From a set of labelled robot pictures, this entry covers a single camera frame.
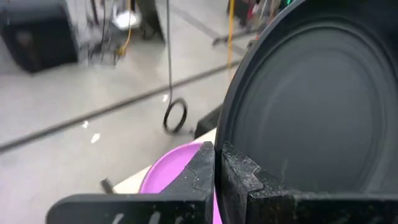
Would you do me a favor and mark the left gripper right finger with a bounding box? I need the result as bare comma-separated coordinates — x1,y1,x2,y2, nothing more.
216,142,398,224

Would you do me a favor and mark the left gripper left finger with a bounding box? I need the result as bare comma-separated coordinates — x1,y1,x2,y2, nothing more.
46,141,216,224

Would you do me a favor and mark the purple plate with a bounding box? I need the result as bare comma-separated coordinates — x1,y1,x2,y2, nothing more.
139,141,223,224

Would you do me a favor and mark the black plate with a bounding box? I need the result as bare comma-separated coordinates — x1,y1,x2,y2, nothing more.
214,0,398,200

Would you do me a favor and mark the black floor bar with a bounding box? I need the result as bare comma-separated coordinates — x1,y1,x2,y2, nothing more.
213,29,259,47

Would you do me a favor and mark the black computer case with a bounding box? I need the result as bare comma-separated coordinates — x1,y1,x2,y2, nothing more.
0,0,78,75

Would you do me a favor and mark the black hanging cable with loop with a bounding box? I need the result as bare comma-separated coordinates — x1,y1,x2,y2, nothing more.
162,0,189,135

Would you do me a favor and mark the short yellow cable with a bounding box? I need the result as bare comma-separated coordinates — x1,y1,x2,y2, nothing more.
117,0,134,57

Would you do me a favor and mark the yellow hanging power cable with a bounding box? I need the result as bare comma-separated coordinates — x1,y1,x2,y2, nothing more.
226,0,236,78

